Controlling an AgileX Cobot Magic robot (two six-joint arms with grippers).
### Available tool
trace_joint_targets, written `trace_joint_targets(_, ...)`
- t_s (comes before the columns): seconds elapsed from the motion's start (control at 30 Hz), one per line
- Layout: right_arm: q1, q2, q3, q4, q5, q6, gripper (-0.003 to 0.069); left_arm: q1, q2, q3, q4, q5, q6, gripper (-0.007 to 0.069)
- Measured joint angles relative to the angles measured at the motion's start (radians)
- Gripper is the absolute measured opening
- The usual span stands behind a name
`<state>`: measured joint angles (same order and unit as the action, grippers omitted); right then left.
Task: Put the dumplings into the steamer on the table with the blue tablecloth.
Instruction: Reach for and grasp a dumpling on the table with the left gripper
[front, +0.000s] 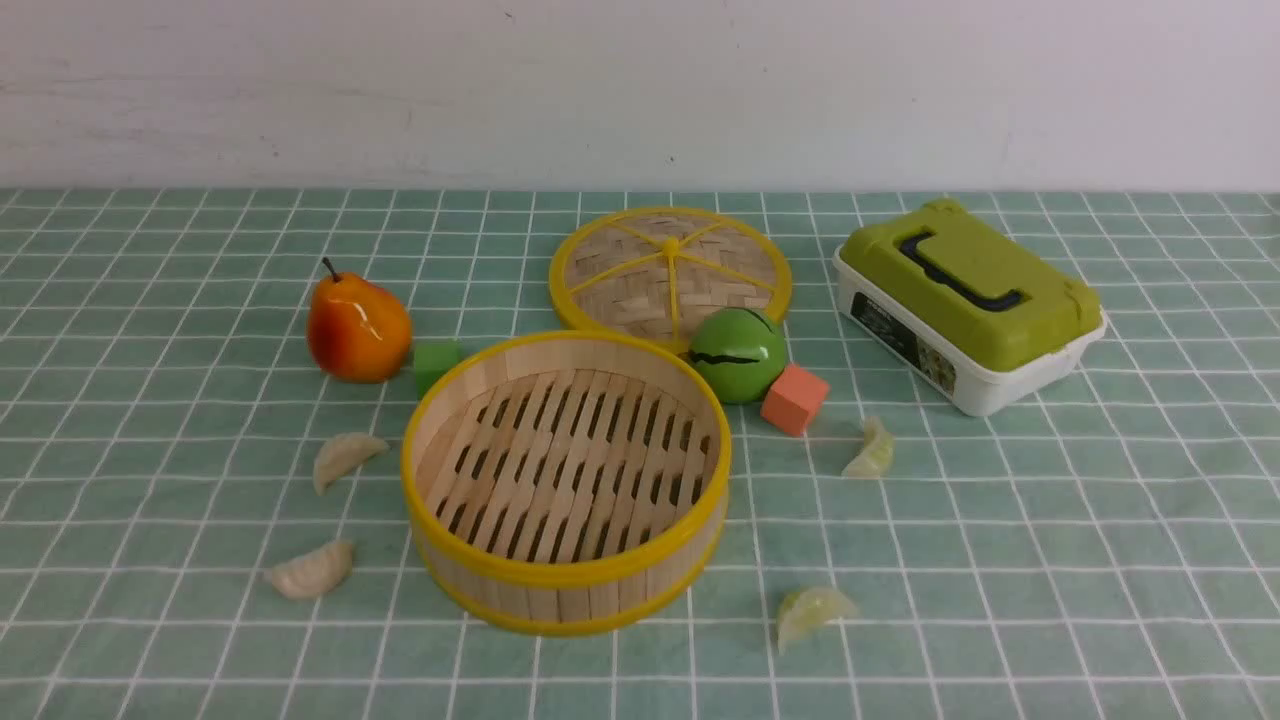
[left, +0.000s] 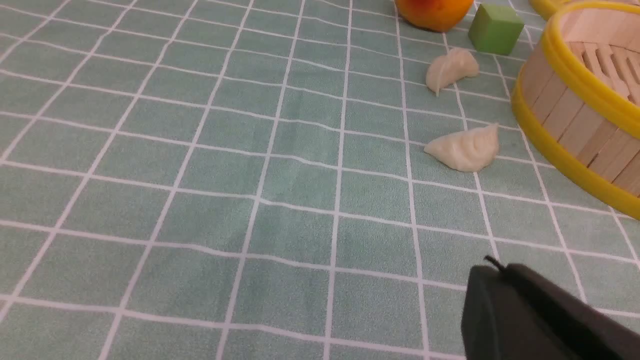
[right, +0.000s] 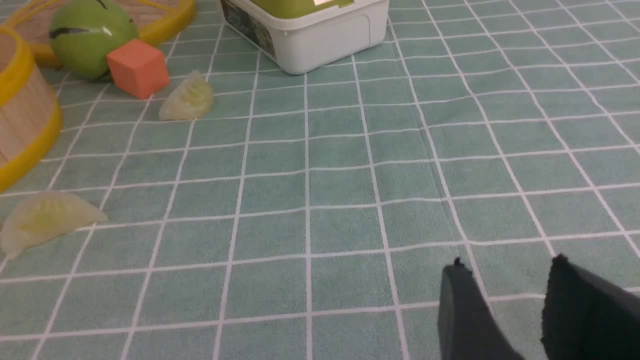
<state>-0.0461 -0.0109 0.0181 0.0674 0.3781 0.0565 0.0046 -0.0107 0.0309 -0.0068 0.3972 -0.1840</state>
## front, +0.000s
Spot pale green dumpling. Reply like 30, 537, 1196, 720
776, 585, 859, 655
842, 416, 896, 480

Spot white dumpling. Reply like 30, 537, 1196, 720
264, 539, 355, 600
312, 432, 390, 495

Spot woven bamboo steamer lid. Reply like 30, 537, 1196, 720
548, 206, 794, 354

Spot bamboo steamer tray yellow rim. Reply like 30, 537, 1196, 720
399, 331, 732, 635

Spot orange foam cube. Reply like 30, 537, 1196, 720
760, 364, 829, 437

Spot green foam cube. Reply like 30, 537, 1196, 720
411, 338, 465, 398

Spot orange red toy pear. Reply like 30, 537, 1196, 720
305, 258, 413, 384

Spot green lid white lunch box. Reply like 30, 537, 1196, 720
832, 199, 1108, 416

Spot green checkered tablecloth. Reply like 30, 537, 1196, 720
1, 187, 1279, 719

